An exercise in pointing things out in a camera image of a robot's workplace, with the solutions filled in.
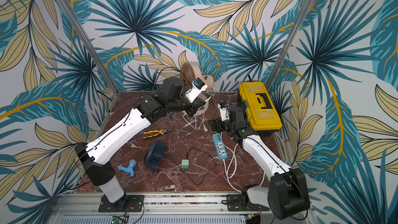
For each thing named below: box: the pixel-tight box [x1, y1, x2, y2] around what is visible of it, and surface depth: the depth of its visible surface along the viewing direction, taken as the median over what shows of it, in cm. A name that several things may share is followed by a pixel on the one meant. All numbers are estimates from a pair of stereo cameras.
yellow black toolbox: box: [238, 81, 283, 137], surface depth 92 cm
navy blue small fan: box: [144, 141, 167, 172], surface depth 78 cm
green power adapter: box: [180, 159, 190, 172], surface depth 85 cm
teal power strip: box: [212, 132, 229, 161], surface depth 92 cm
